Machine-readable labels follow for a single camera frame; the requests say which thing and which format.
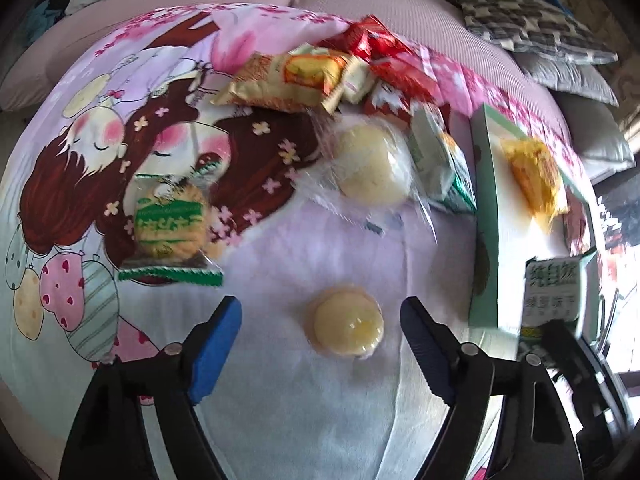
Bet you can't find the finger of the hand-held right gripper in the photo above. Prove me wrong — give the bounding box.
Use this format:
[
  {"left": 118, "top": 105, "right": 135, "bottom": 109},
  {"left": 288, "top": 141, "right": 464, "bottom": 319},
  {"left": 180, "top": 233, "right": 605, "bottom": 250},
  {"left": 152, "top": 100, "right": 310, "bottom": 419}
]
[{"left": 542, "top": 319, "right": 613, "bottom": 411}]

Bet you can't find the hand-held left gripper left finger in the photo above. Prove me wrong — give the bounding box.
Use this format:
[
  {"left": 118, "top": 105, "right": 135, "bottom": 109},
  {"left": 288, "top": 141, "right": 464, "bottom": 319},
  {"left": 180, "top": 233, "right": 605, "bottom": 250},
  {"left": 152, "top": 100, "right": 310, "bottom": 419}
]
[{"left": 59, "top": 296, "right": 243, "bottom": 480}]

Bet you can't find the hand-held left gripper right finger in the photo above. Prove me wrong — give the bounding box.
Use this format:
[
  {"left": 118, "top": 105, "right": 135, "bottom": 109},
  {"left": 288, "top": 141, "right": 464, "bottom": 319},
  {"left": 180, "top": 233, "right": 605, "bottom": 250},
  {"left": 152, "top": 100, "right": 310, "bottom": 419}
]
[{"left": 400, "top": 296, "right": 586, "bottom": 480}]

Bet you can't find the green white snack packet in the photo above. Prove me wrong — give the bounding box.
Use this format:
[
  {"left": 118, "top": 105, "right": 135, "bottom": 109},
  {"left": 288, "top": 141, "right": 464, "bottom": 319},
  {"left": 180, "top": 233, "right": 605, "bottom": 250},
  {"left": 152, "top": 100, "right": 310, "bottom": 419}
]
[
  {"left": 440, "top": 132, "right": 478, "bottom": 214},
  {"left": 522, "top": 254, "right": 587, "bottom": 366}
]

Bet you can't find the small yellow jelly cup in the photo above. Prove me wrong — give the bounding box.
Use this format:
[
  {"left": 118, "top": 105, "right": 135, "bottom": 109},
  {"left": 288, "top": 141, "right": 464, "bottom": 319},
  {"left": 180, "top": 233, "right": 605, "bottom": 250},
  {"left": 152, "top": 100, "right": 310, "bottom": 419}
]
[{"left": 306, "top": 284, "right": 386, "bottom": 359}]

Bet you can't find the teal cardboard box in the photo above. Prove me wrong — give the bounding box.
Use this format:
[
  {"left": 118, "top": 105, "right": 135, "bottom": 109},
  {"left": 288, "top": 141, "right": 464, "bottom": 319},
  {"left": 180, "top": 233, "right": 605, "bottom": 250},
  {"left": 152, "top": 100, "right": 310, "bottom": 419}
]
[{"left": 467, "top": 104, "right": 603, "bottom": 341}]

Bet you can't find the green striped cookie packet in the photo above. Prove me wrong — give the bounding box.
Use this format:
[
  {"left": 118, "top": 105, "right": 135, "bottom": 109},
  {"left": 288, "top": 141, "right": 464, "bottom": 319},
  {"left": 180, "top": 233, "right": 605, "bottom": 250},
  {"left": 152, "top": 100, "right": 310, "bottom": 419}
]
[{"left": 118, "top": 172, "right": 224, "bottom": 288}]

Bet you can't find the pale green snack packet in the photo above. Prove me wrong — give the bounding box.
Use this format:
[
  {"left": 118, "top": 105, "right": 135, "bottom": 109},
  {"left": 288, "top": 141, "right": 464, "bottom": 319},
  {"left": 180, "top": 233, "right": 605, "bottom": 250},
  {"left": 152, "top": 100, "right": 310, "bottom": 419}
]
[{"left": 409, "top": 105, "right": 456, "bottom": 200}]

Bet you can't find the pale round bun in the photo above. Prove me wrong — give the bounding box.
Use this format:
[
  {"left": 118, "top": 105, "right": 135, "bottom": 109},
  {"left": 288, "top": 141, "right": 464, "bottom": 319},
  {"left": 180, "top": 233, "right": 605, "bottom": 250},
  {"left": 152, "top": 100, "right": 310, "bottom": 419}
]
[{"left": 305, "top": 112, "right": 436, "bottom": 233}]

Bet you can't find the beige cake packet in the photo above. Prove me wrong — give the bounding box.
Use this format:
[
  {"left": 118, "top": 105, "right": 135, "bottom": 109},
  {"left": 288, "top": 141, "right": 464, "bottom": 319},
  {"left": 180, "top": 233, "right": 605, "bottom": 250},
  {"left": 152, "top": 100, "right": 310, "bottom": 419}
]
[{"left": 212, "top": 46, "right": 353, "bottom": 113}]

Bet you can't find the yellow cake packet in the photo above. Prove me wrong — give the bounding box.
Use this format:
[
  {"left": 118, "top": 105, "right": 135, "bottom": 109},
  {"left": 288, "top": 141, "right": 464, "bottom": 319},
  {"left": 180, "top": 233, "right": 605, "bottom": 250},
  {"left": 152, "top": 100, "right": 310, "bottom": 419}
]
[{"left": 501, "top": 138, "right": 570, "bottom": 223}]

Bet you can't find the printed blanket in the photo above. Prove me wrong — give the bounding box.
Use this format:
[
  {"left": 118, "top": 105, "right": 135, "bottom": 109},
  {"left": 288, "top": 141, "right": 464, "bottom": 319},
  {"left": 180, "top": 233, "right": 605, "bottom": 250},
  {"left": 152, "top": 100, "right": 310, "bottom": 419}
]
[{"left": 0, "top": 2, "right": 601, "bottom": 480}]

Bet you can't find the red white packet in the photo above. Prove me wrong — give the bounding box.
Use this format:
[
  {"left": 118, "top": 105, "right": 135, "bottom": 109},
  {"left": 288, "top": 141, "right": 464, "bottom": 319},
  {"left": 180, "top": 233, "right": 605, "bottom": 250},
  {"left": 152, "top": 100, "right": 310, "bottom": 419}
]
[{"left": 362, "top": 82, "right": 418, "bottom": 128}]

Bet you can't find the grey pillow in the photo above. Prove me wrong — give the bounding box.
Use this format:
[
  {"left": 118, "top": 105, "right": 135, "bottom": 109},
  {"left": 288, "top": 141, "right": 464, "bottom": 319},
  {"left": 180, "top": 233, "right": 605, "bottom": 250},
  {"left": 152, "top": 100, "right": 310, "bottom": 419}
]
[{"left": 515, "top": 51, "right": 621, "bottom": 107}]

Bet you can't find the long red packet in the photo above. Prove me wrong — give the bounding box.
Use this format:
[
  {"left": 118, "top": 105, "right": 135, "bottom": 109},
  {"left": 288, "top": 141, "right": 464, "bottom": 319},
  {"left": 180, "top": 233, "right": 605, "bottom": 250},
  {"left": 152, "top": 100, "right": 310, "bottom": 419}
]
[{"left": 371, "top": 55, "right": 443, "bottom": 106}]

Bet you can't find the small white packet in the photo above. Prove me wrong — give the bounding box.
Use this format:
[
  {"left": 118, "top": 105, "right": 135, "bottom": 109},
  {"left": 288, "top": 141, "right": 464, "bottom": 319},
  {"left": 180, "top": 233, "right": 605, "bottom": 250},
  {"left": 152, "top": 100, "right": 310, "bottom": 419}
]
[{"left": 341, "top": 57, "right": 375, "bottom": 105}]

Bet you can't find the small red gold packet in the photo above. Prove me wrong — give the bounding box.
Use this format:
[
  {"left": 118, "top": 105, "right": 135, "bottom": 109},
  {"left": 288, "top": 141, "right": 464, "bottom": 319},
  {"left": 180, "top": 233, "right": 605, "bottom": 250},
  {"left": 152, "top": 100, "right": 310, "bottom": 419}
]
[{"left": 320, "top": 15, "right": 416, "bottom": 68}]

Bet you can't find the black white patterned pillow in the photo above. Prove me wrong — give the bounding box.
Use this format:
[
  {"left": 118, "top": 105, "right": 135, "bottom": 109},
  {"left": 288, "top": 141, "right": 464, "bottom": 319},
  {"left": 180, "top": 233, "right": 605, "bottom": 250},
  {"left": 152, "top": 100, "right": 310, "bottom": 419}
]
[{"left": 459, "top": 0, "right": 619, "bottom": 66}]

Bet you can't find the pink sofa cover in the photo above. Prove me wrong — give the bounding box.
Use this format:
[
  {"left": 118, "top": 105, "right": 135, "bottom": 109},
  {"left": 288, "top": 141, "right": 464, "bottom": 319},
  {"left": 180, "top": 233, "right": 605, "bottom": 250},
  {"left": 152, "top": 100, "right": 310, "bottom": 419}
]
[{"left": 0, "top": 0, "right": 571, "bottom": 131}]

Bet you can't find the dark clothes pile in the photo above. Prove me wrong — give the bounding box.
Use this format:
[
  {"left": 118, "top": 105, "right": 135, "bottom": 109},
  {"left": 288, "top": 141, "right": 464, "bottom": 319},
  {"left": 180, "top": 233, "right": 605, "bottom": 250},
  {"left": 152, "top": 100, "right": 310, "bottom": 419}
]
[{"left": 20, "top": 0, "right": 68, "bottom": 48}]

